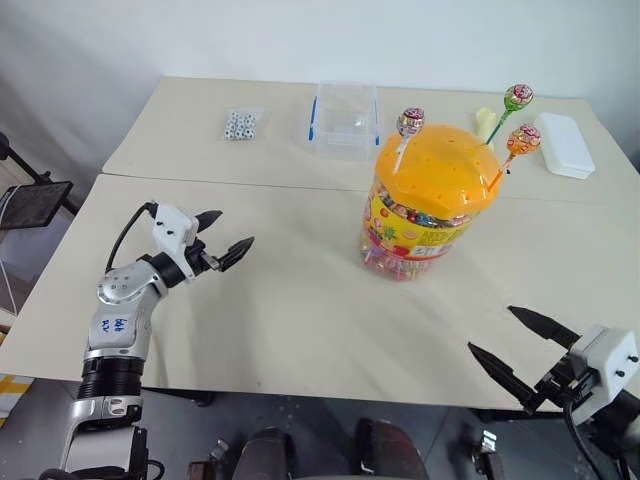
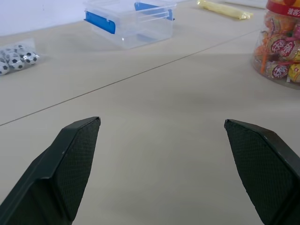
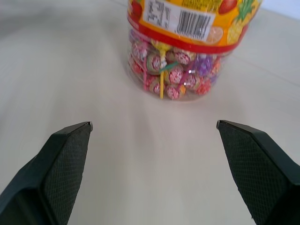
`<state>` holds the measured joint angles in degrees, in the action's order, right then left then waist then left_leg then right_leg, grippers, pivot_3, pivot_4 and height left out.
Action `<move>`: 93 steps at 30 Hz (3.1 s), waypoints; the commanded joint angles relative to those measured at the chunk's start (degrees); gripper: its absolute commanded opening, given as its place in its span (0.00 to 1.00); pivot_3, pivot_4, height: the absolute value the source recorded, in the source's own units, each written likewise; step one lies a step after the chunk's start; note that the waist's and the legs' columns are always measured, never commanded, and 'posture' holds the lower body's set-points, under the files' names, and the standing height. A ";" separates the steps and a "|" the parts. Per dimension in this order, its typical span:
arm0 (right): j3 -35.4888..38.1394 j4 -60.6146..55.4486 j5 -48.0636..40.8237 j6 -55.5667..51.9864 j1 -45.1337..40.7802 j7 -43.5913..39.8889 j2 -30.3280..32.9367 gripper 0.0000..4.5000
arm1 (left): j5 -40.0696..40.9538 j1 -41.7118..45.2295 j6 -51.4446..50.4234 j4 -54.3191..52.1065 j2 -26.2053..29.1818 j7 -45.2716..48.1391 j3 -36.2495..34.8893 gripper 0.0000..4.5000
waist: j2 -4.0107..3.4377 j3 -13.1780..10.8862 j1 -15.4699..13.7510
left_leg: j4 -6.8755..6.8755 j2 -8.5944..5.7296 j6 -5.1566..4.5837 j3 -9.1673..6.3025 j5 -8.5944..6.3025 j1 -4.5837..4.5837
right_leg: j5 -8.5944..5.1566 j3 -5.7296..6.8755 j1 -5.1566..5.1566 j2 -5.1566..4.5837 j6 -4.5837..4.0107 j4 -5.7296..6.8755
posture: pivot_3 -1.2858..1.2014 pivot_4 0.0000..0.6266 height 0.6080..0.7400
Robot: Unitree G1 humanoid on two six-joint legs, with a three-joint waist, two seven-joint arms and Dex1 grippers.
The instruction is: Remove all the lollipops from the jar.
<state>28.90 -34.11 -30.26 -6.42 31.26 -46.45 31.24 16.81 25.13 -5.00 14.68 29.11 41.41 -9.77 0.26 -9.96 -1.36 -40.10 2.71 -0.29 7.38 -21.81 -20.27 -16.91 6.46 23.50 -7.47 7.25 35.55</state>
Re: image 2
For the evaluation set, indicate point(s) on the clear jar of candies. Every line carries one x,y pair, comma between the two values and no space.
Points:
279,47

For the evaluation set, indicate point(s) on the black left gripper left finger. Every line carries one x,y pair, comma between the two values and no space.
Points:
58,168

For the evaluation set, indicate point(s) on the yellow wrapped snack packet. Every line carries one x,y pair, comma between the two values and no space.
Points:
222,9

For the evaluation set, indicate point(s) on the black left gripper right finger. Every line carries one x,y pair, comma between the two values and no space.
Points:
264,168

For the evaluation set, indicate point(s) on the clear box with blue latches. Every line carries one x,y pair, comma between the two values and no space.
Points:
131,22

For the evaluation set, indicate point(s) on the bag of football chocolates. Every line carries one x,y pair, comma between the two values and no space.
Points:
16,58

